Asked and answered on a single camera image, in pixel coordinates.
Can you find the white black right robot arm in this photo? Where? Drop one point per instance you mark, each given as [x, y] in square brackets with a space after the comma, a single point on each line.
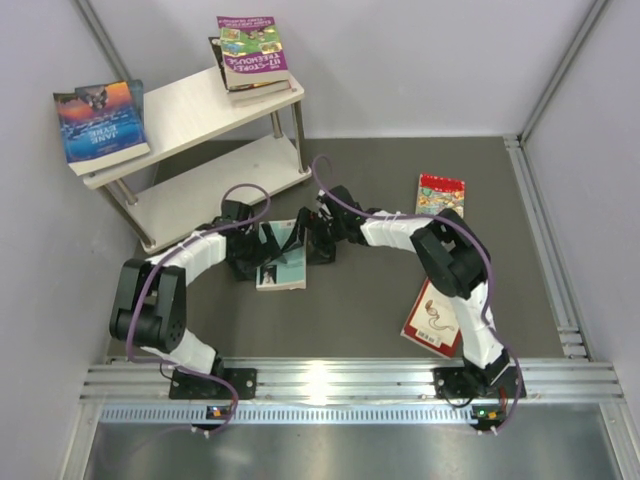
[455, 262]

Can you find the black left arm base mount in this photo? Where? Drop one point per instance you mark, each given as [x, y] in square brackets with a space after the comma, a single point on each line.
[215, 382]

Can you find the white two-tier shelf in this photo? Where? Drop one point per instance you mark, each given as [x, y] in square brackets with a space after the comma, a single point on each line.
[185, 114]

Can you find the purple storey treehouse book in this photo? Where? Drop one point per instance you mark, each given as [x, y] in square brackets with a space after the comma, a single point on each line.
[252, 51]

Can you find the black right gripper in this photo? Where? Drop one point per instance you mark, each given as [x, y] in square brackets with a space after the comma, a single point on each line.
[323, 254]

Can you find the red Edward Tulane book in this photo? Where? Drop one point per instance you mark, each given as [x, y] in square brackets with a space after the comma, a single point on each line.
[432, 323]

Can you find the black treehouse book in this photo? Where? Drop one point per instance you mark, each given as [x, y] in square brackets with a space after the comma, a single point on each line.
[215, 44]

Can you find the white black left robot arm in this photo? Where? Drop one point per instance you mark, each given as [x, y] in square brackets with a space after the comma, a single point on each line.
[150, 307]

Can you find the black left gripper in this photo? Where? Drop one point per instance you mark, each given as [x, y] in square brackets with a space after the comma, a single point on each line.
[245, 270]

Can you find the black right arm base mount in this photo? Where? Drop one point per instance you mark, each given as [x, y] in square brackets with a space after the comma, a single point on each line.
[465, 382]

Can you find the aluminium front rail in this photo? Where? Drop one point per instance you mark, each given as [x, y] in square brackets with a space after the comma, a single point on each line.
[290, 391]

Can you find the red storey treehouse book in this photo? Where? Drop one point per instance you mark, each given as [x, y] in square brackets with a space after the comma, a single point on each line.
[256, 92]

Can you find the light teal paperback book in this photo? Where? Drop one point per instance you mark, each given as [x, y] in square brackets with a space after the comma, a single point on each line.
[272, 276]

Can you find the blue Jane Eyre book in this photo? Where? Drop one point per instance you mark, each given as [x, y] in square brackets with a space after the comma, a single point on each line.
[102, 125]

